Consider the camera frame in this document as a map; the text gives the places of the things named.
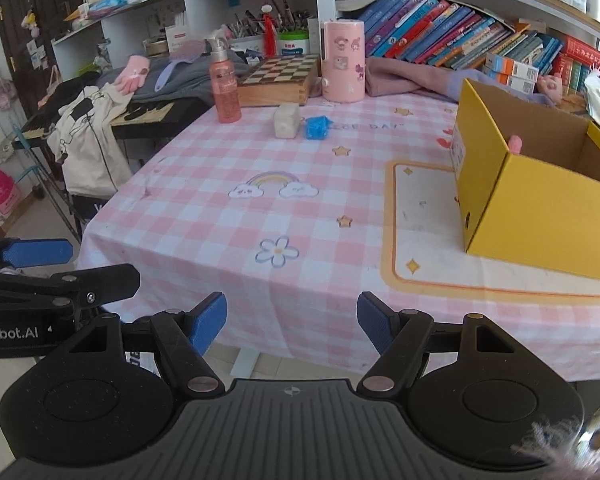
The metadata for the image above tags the white printed tote bag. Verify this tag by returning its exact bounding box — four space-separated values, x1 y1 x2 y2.
47 82 133 197

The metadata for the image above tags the grey garment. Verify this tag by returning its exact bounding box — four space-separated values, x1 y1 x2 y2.
97 52 253 106

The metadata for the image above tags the wooden chessboard box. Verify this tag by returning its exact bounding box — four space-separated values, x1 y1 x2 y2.
236 53 322 107

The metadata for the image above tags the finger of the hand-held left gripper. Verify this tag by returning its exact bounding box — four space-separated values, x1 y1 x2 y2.
0 237 74 272
0 263 141 318

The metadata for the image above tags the fluffy charm with metal bell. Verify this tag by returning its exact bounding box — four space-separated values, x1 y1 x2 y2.
510 375 600 480

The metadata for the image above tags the purple hairbrush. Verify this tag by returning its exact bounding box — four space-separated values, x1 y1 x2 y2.
152 41 206 92

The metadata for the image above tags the red tasselled ornament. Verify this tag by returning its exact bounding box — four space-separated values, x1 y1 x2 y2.
261 5 279 58

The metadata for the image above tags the red thick dictionary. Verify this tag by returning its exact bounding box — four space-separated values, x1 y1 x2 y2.
552 35 600 93

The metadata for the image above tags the blue wrapper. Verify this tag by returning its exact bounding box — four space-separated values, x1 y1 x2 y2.
305 116 331 140

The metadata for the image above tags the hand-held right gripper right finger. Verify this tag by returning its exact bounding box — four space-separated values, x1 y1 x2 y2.
356 291 531 393

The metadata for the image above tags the pink triangular bag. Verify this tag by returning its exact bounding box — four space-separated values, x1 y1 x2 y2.
0 152 23 226

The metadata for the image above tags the white tissue pack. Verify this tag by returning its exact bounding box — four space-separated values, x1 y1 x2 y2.
273 102 301 139

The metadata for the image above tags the yellow cardboard box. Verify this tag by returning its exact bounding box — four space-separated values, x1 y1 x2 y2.
450 78 600 282

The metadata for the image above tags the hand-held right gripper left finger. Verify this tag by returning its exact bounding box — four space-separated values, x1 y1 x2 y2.
55 291 228 393

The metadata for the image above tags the black keyboard piano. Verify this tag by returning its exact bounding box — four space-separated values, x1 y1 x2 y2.
12 97 211 151

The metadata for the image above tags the pink and purple garment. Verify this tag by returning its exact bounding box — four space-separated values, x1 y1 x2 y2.
365 56 556 107

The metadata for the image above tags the row of colourful books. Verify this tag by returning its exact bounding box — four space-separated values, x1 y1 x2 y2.
362 0 566 73

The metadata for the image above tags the bunch of pens and brushes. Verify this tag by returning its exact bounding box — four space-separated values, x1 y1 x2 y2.
222 0 321 41

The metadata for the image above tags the pink spray bottle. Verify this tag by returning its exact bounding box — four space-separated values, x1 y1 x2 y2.
206 30 243 124

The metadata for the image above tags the pink plush pig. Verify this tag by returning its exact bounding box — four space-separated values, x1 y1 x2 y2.
536 72 566 106

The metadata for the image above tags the pink checked tablecloth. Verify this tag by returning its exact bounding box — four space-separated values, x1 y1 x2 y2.
75 91 600 383

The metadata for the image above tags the white jar with red label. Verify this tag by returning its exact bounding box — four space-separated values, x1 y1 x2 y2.
277 30 311 56

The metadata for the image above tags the dark brown wooden door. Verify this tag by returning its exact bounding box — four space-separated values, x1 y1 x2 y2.
0 0 81 116

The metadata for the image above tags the pink glove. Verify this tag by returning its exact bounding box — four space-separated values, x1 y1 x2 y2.
114 55 152 95

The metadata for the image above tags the pink cartoon canister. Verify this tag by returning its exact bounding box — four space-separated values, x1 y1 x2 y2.
321 19 367 102

